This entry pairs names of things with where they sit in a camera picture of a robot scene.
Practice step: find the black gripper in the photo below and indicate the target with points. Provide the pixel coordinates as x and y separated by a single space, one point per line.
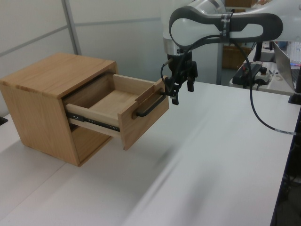
179 64

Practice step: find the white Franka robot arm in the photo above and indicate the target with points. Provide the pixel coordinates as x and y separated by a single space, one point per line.
188 30

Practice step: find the black metal drawer slide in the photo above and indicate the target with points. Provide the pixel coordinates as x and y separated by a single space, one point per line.
94 120

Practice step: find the grey open laptop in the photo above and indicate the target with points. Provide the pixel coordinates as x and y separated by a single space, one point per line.
282 61

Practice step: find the wooden drawer cabinet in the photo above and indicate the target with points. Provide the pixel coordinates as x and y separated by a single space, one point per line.
35 113

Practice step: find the brown cardboard box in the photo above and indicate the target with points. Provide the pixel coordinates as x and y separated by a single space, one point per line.
237 2
231 58

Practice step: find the black electronics box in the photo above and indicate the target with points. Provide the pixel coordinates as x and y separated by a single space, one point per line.
240 75

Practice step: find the grey emergency stop button box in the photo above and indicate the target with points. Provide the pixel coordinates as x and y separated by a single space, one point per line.
263 78

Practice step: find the black stand base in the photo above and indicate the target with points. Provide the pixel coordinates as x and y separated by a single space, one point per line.
2 120

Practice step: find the black monitor stand post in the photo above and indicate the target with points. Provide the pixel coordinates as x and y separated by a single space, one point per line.
258 50

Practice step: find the grey partition post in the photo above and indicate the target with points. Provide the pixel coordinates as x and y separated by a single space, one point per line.
71 28

